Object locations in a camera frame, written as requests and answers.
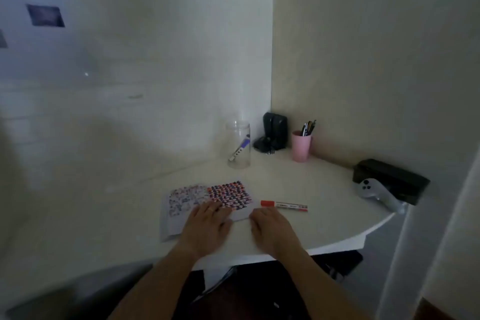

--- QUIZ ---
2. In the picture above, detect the blue marker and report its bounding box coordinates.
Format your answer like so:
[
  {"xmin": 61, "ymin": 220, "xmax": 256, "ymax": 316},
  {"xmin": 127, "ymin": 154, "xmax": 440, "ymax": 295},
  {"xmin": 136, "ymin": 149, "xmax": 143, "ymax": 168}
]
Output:
[{"xmin": 228, "ymin": 136, "xmax": 251, "ymax": 162}]

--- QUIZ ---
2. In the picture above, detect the person's left hand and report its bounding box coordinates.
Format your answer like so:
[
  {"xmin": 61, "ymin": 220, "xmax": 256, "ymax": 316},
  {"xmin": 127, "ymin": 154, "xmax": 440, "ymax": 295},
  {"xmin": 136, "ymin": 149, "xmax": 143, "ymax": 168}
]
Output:
[{"xmin": 179, "ymin": 200, "xmax": 234, "ymax": 259}]

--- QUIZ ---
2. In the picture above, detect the patterned notebook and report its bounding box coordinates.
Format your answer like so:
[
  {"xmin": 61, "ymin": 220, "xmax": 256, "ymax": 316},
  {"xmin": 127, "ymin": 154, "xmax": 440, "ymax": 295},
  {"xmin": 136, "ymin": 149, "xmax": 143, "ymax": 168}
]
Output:
[{"xmin": 160, "ymin": 180, "xmax": 256, "ymax": 242}]

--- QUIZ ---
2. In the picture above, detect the pink cup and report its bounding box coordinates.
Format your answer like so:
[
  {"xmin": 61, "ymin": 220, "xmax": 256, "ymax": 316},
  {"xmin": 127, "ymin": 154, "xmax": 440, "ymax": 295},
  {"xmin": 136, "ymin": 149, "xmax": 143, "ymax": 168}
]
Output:
[{"xmin": 291, "ymin": 130, "xmax": 313, "ymax": 164}]

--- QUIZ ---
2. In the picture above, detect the clear plastic jar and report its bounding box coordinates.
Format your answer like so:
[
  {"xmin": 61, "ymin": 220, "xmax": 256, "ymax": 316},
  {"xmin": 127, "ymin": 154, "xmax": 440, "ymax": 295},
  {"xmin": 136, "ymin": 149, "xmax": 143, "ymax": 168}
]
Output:
[{"xmin": 225, "ymin": 120, "xmax": 252, "ymax": 170}]

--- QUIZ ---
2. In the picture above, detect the dark wall picture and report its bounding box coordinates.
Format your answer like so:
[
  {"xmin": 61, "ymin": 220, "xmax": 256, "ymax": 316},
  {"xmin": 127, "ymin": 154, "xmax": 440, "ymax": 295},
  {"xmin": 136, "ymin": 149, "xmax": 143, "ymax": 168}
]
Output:
[{"xmin": 26, "ymin": 3, "xmax": 66, "ymax": 29}]

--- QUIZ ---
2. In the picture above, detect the bunch of dark pens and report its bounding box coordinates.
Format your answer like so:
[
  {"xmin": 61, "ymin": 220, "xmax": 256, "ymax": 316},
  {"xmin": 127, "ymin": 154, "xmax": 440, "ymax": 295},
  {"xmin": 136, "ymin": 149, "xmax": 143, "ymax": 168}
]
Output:
[{"xmin": 299, "ymin": 119, "xmax": 318, "ymax": 138}]

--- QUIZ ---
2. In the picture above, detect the person's left forearm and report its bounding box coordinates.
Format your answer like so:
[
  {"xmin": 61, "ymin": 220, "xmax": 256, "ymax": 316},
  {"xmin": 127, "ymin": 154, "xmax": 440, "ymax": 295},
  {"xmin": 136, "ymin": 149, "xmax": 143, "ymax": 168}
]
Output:
[{"xmin": 107, "ymin": 243, "xmax": 200, "ymax": 320}]

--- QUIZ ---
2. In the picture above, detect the white game controller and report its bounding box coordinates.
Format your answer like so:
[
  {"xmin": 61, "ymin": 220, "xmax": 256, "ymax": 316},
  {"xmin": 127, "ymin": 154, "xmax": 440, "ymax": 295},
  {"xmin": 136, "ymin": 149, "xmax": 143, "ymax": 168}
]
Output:
[{"xmin": 356, "ymin": 178, "xmax": 408, "ymax": 215}]

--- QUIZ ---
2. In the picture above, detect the red marker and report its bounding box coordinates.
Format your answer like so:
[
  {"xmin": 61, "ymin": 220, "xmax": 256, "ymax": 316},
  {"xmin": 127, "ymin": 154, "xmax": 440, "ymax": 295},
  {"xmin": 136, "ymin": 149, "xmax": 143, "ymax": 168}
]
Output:
[{"xmin": 260, "ymin": 200, "xmax": 309, "ymax": 213}]

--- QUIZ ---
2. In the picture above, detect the black cable bundle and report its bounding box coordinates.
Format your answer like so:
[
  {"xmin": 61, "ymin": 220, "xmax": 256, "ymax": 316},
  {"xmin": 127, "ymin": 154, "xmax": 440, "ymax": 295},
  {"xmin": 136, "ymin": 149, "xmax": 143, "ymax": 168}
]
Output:
[{"xmin": 253, "ymin": 136, "xmax": 277, "ymax": 156}]

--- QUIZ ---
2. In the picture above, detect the person's right hand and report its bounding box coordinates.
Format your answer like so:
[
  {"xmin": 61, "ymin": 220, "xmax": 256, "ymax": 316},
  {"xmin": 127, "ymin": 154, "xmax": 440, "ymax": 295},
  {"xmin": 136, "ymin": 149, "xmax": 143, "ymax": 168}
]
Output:
[{"xmin": 249, "ymin": 206, "xmax": 303, "ymax": 259}]

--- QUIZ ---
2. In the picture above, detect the person's right forearm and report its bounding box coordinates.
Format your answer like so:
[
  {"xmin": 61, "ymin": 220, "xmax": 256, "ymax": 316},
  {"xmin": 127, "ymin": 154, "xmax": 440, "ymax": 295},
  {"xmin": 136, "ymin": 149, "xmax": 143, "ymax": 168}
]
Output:
[{"xmin": 275, "ymin": 247, "xmax": 373, "ymax": 320}]

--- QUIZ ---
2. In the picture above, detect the black rectangular box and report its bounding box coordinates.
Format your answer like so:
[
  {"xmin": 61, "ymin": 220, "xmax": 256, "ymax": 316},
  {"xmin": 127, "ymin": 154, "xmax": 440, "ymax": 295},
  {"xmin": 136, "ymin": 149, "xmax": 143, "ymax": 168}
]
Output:
[{"xmin": 352, "ymin": 158, "xmax": 431, "ymax": 207}]

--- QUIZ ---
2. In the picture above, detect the person's dark clothing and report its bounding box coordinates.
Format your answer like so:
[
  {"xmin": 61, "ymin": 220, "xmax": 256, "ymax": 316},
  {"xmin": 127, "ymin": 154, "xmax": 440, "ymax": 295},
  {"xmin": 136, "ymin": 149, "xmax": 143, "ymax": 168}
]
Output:
[{"xmin": 172, "ymin": 260, "xmax": 313, "ymax": 320}]

